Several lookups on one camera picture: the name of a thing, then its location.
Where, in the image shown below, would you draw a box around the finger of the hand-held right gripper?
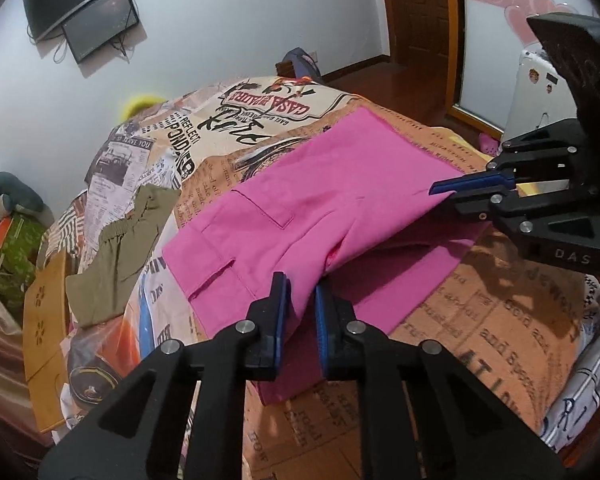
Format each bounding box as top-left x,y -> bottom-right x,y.
447,184 -> 599,242
428,119 -> 588,196

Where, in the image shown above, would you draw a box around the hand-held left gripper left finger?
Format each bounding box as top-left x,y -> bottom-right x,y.
37,271 -> 293,480

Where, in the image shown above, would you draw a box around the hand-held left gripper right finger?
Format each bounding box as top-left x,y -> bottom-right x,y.
314,284 -> 567,480

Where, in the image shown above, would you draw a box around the pink pants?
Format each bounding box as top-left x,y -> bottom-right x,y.
162,105 -> 491,406

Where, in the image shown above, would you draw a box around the olive green pants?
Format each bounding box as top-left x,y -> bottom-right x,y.
65,183 -> 181,328

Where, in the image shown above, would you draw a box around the white box with stickers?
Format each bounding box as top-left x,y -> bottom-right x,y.
500,49 -> 581,143

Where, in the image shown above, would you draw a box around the newspaper print blanket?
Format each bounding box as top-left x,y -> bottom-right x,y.
37,75 -> 600,480

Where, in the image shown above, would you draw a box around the white sliding wardrobe door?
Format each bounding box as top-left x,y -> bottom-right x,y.
452,0 -> 600,136

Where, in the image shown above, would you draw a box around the brown wooden door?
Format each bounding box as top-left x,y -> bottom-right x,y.
378,0 -> 463,83

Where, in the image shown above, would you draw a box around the blue grey backpack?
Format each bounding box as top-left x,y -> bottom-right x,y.
281,47 -> 326,83

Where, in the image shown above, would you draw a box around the white patterned bedsheet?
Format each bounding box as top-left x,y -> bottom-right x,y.
540,275 -> 600,451

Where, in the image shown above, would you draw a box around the wooden lap table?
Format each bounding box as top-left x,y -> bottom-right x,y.
22,250 -> 73,433

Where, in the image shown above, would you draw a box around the yellow foam bed guard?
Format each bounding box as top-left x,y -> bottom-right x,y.
119,92 -> 163,122

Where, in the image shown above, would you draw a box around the green leaf print storage bag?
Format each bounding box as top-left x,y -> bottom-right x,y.
0,212 -> 48,311

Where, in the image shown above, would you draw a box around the grey plush pillow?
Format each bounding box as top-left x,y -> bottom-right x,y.
0,172 -> 56,226

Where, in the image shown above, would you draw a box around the black monitor cable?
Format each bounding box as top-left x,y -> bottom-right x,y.
111,30 -> 133,58

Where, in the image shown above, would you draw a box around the small black wall monitor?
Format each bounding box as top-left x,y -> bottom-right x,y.
61,0 -> 141,64

